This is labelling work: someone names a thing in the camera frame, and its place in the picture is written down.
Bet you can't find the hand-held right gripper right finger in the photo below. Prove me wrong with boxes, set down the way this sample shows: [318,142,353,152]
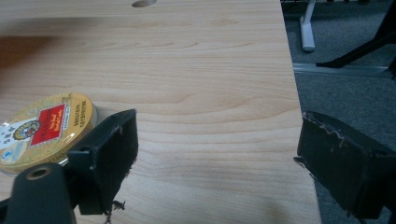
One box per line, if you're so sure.
[293,110,396,221]

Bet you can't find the white metal stand leg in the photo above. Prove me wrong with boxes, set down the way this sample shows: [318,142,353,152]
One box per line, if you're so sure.
[299,0,318,53]

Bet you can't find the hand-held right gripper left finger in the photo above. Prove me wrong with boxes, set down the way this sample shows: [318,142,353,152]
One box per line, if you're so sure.
[64,108,139,217]

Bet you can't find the black stand leg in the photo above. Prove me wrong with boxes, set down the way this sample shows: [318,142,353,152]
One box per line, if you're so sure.
[316,0,396,78]

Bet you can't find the round yellow tin with red label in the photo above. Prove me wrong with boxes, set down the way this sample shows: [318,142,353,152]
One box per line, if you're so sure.
[0,92,101,175]

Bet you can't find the silver floor cable strip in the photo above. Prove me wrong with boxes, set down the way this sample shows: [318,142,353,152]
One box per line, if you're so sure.
[292,63,394,78]

